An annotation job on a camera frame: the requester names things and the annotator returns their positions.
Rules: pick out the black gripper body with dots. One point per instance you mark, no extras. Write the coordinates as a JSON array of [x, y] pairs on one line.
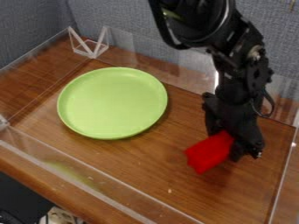
[[242, 89]]

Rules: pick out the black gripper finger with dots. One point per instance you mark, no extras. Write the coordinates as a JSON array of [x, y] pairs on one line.
[[249, 142], [213, 117]]

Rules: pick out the red rectangular block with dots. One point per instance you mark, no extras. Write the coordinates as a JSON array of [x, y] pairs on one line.
[[209, 152]]

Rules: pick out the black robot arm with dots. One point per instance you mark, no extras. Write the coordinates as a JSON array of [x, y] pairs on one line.
[[212, 24]]

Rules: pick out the light green plate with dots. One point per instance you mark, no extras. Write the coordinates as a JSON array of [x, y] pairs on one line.
[[113, 103]]

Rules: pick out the white power strip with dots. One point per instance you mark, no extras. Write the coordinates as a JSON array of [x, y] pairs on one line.
[[61, 216]]

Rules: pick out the clear acrylic enclosure wall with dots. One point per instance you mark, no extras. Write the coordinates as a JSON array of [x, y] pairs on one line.
[[136, 181]]

